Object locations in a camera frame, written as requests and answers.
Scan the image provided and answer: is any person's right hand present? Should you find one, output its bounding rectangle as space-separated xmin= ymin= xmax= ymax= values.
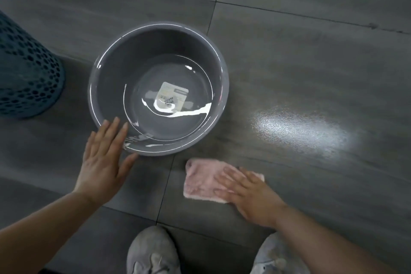
xmin=213 ymin=167 xmax=288 ymax=229

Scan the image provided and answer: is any person's left hand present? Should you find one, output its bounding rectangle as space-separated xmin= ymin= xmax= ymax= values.
xmin=73 ymin=117 xmax=139 ymax=204

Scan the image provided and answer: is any pink cleaning cloth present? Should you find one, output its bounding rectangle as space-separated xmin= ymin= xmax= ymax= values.
xmin=183 ymin=158 xmax=265 ymax=204

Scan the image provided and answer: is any person's right forearm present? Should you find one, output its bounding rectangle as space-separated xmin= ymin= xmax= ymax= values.
xmin=272 ymin=205 xmax=400 ymax=274

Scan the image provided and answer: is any person's left forearm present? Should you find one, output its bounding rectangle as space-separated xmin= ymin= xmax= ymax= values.
xmin=0 ymin=190 xmax=97 ymax=274

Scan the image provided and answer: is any white label sticker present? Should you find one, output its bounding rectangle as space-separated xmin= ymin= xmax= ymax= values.
xmin=158 ymin=81 xmax=189 ymax=113

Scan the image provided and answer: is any grey plastic basin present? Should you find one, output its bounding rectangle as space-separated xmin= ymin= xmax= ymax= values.
xmin=88 ymin=21 xmax=230 ymax=157

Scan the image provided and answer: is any person's right grey sneaker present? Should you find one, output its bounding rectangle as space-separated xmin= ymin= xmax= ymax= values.
xmin=250 ymin=232 xmax=311 ymax=274

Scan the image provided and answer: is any person's grey sneaker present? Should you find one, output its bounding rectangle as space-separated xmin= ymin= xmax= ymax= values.
xmin=250 ymin=232 xmax=311 ymax=274
xmin=127 ymin=226 xmax=182 ymax=274

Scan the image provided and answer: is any person's left grey sneaker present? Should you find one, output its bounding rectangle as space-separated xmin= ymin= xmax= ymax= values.
xmin=127 ymin=226 xmax=182 ymax=274

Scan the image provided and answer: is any blue perforated plastic basket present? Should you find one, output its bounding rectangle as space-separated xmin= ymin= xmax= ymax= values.
xmin=0 ymin=10 xmax=66 ymax=120

